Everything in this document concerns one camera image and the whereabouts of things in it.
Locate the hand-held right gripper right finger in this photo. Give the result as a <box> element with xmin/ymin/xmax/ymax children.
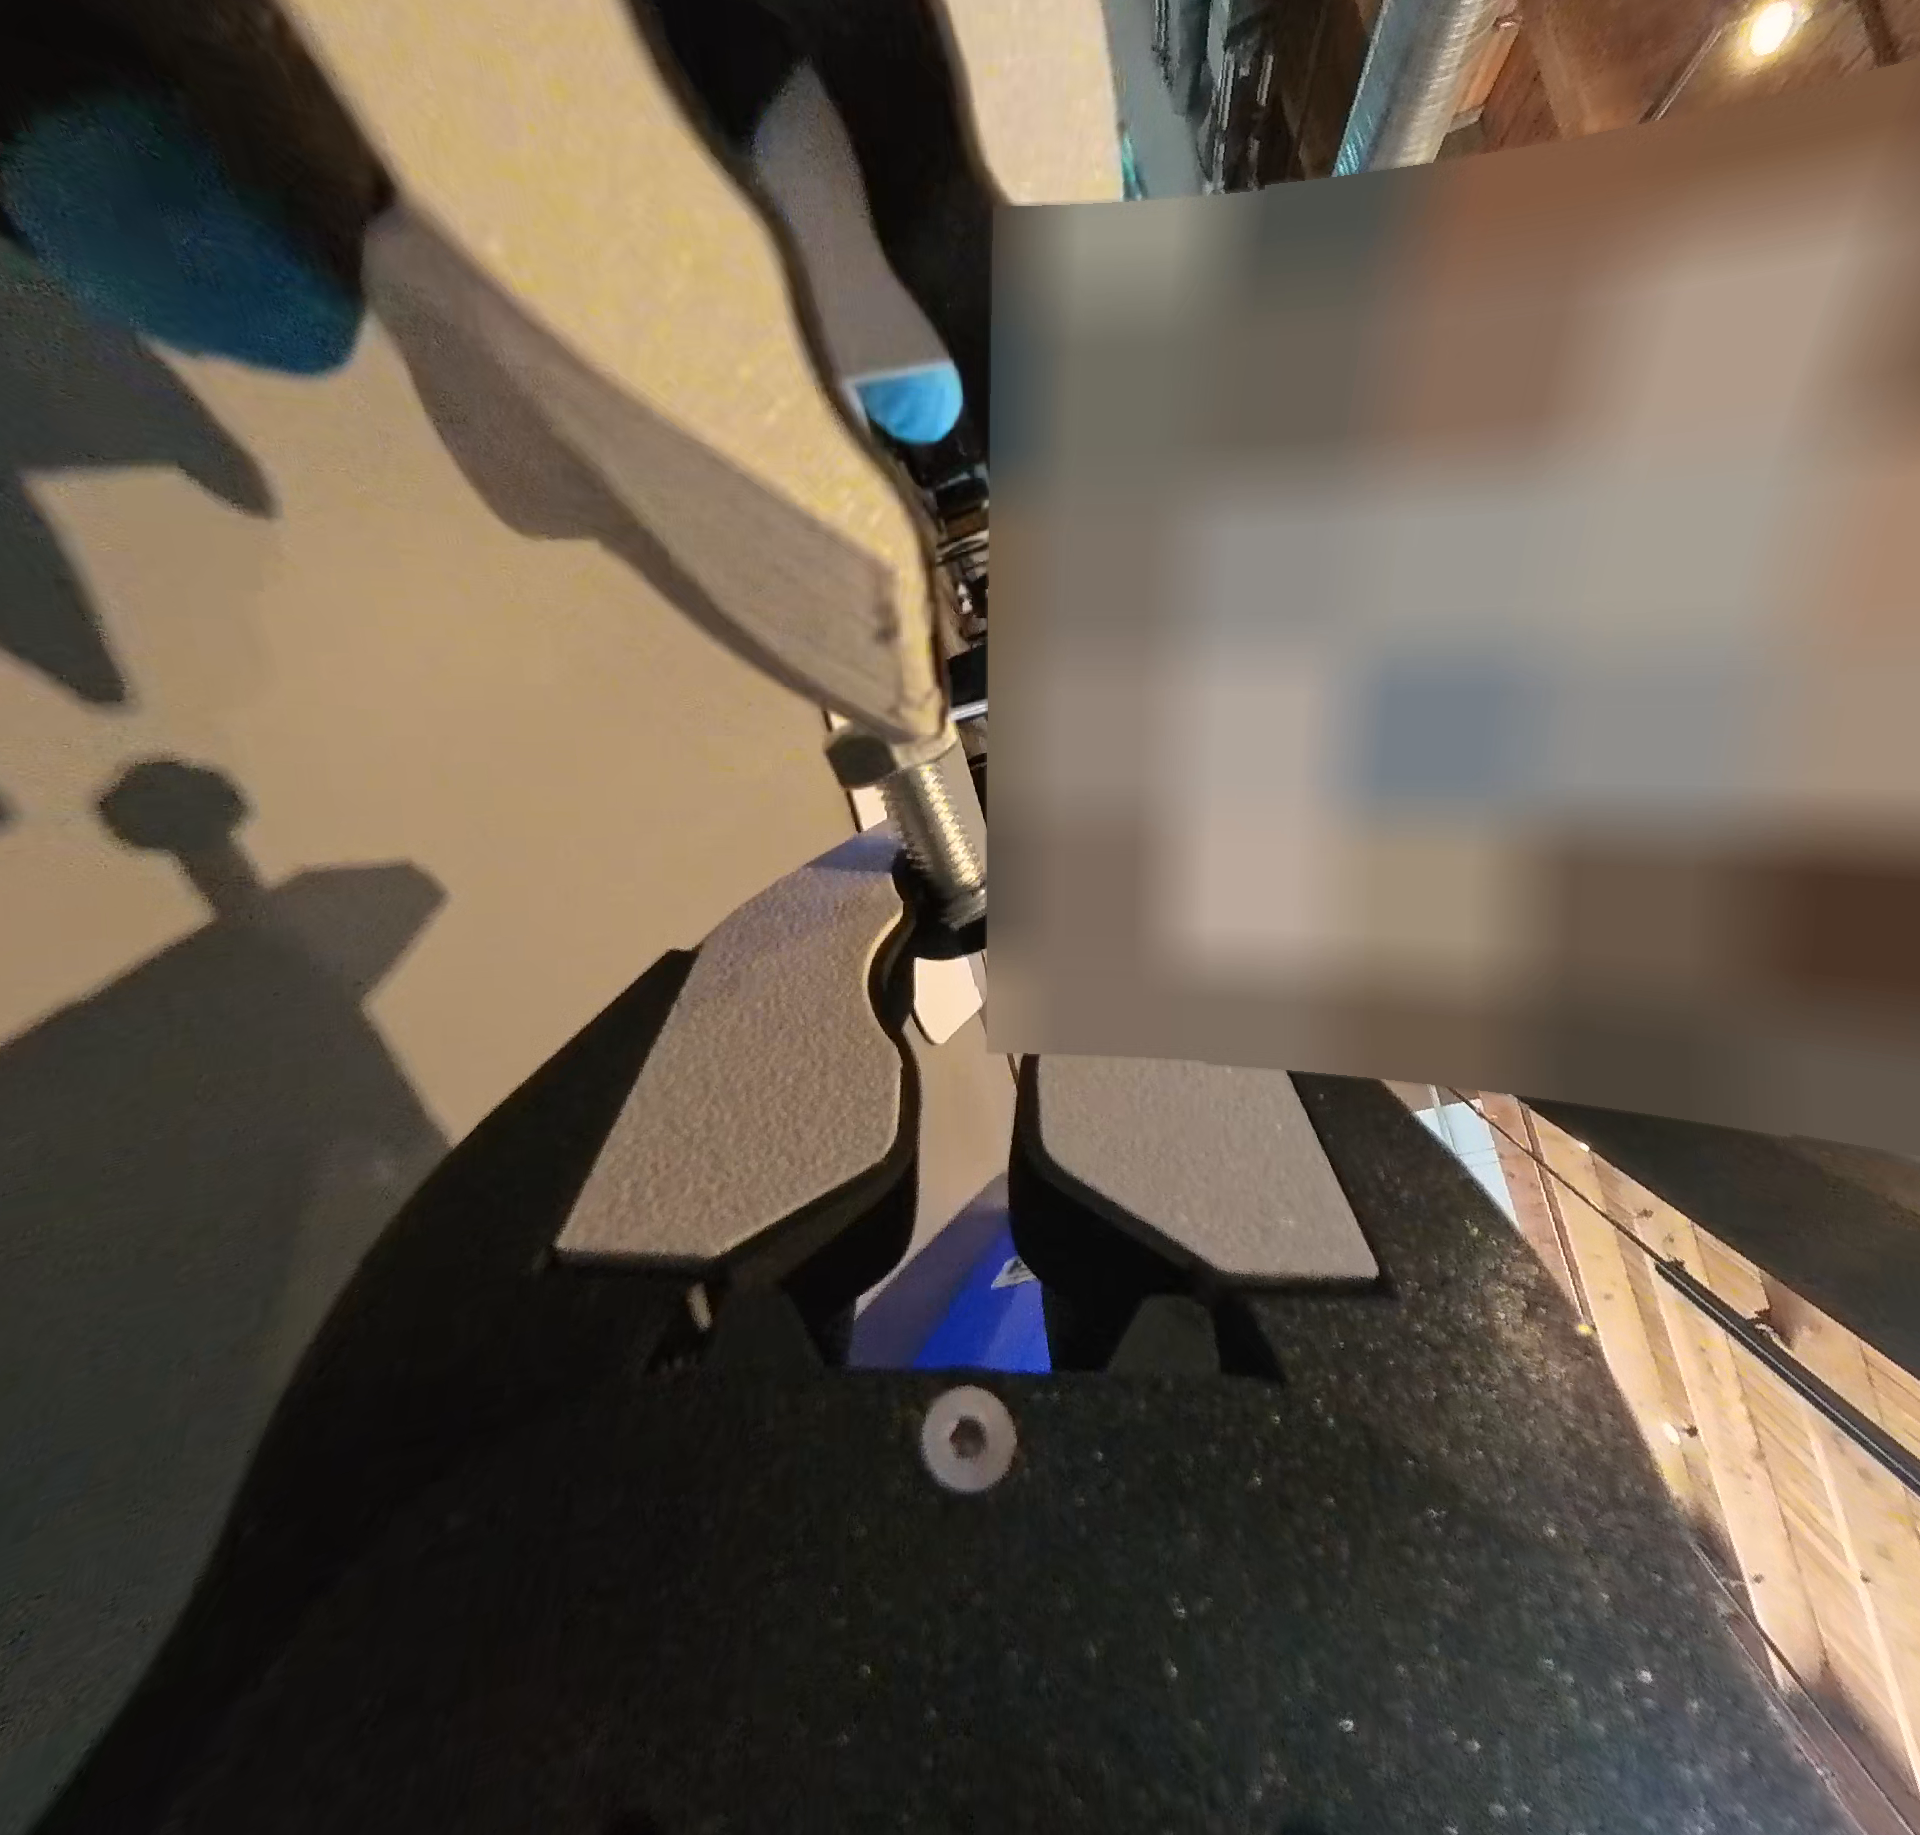
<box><xmin>1007</xmin><ymin>1055</ymin><xmax>1381</xmax><ymax>1364</ymax></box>

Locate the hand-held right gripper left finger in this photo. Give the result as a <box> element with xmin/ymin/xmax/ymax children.
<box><xmin>551</xmin><ymin>850</ymin><xmax>924</xmax><ymax>1329</ymax></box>

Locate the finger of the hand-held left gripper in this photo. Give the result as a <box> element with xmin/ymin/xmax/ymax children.
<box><xmin>897</xmin><ymin>0</ymin><xmax>1127</xmax><ymax>207</ymax></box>
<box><xmin>225</xmin><ymin>0</ymin><xmax>954</xmax><ymax>743</ymax></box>

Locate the steel hex bolt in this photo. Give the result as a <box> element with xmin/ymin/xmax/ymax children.
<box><xmin>825</xmin><ymin>716</ymin><xmax>991</xmax><ymax>925</ymax></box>

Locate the person's left hand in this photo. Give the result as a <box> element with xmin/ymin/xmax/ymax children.
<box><xmin>0</xmin><ymin>97</ymin><xmax>373</xmax><ymax>382</ymax></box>

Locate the silver ventilation duct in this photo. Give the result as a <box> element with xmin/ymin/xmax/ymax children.
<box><xmin>1334</xmin><ymin>0</ymin><xmax>1547</xmax><ymax>177</ymax></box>

